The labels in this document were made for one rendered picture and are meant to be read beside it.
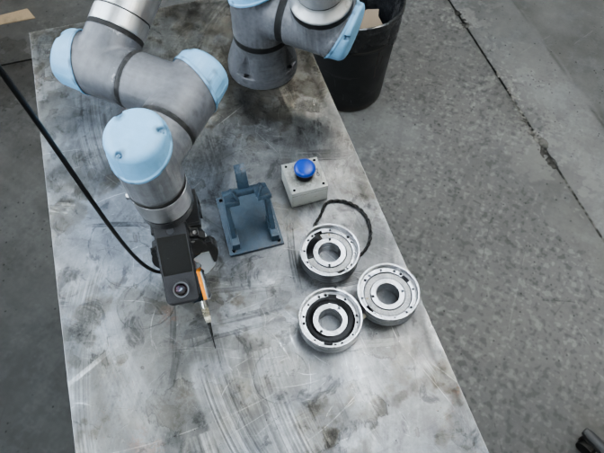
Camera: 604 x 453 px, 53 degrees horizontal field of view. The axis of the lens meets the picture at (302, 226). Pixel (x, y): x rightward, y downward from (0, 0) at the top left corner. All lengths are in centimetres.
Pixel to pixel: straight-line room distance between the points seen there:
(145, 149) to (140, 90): 11
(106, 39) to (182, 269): 31
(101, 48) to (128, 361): 50
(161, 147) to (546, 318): 158
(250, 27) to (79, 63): 50
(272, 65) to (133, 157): 67
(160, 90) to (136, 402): 50
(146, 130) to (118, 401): 49
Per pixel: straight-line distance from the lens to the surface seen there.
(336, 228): 109
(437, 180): 222
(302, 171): 111
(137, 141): 70
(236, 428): 99
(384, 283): 105
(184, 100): 75
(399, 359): 103
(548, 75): 270
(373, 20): 222
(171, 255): 84
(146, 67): 79
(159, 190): 74
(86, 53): 83
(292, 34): 120
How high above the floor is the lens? 177
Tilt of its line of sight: 59 degrees down
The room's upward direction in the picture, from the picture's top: 1 degrees clockwise
